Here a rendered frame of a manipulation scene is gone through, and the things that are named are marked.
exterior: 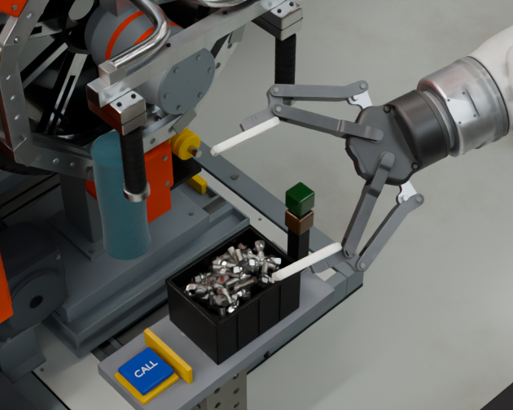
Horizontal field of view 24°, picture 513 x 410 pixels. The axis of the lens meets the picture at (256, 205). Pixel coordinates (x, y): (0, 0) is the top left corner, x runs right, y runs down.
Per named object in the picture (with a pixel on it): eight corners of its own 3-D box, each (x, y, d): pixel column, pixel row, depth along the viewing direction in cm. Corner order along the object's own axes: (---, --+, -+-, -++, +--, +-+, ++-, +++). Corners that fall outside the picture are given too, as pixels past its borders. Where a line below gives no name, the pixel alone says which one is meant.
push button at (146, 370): (149, 353, 209) (148, 346, 208) (174, 377, 206) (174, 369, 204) (118, 375, 206) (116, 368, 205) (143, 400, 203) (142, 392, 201)
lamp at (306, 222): (299, 214, 217) (299, 199, 214) (314, 225, 215) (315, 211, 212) (283, 225, 215) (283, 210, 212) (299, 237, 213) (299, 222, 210)
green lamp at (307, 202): (300, 195, 214) (300, 180, 211) (315, 207, 212) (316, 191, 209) (283, 206, 212) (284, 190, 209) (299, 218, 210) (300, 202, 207)
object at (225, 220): (151, 163, 296) (149, 135, 289) (250, 242, 278) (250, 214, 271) (-16, 268, 272) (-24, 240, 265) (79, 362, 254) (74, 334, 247)
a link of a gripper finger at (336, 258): (352, 242, 117) (366, 268, 117) (307, 264, 116) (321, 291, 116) (356, 241, 116) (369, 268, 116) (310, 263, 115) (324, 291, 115)
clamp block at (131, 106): (112, 94, 190) (109, 69, 186) (148, 122, 186) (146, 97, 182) (87, 109, 188) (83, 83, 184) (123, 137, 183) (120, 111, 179)
